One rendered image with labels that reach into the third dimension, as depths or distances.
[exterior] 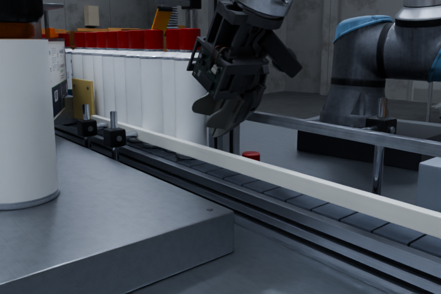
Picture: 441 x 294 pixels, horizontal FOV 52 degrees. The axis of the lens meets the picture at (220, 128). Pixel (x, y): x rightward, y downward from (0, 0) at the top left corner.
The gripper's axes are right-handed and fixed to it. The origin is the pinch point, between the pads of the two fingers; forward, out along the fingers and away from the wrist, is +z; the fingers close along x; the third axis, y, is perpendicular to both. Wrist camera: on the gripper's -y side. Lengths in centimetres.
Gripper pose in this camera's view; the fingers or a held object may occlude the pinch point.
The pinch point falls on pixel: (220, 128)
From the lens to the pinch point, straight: 68.8
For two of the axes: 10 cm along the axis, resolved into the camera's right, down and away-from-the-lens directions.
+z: -3.2, 7.8, 5.4
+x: 5.5, 6.2, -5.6
